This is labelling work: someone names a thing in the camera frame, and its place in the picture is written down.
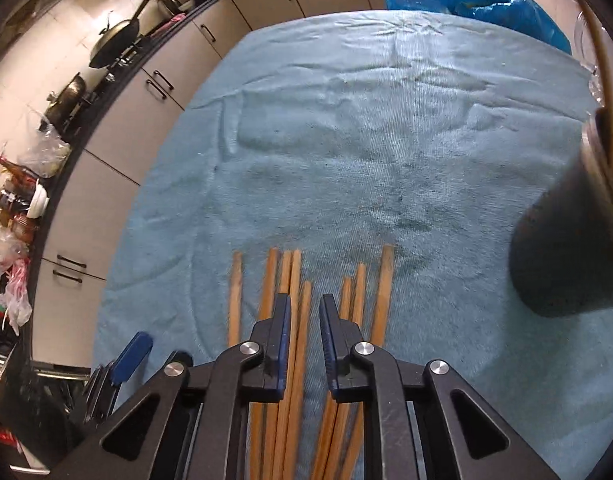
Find beige kitchen cabinet unit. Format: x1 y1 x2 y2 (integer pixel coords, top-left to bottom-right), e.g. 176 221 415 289
31 0 402 366

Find white plastic bag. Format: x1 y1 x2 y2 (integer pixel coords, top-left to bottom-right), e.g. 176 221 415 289
0 255 33 336

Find bunch of wooden chopsticks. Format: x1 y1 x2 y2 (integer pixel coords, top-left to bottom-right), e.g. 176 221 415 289
228 244 395 480

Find black wok with long handle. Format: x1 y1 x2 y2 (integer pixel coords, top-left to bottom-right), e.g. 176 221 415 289
88 0 152 68

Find clear plastic bag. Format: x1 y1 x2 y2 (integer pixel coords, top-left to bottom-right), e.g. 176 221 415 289
21 115 72 178

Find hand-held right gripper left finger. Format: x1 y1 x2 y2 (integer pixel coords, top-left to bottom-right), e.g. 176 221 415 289
46 292 293 480

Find white bowl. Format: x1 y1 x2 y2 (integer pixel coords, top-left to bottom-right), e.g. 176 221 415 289
26 185 50 218

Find teal terry towel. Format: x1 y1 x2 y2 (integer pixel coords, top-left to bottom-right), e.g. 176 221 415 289
91 9 612 480

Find dark round-bottomed wok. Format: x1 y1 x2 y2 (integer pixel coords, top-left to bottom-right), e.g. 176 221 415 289
45 72 94 133

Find tan wooden chopstick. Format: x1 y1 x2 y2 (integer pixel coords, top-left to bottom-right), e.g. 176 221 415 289
581 0 613 211

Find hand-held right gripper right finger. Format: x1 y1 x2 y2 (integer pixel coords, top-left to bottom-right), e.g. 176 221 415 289
319 294 562 480

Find clear glass mug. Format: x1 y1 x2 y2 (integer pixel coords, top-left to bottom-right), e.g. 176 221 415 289
574 7 605 103

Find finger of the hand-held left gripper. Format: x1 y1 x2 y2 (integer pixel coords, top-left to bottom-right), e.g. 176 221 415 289
84 331 154 423

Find brown sauce bottle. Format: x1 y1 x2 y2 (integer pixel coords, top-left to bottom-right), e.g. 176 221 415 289
0 156 37 183

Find dark grey chopstick holder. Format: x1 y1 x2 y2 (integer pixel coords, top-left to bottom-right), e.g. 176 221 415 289
509 107 613 318

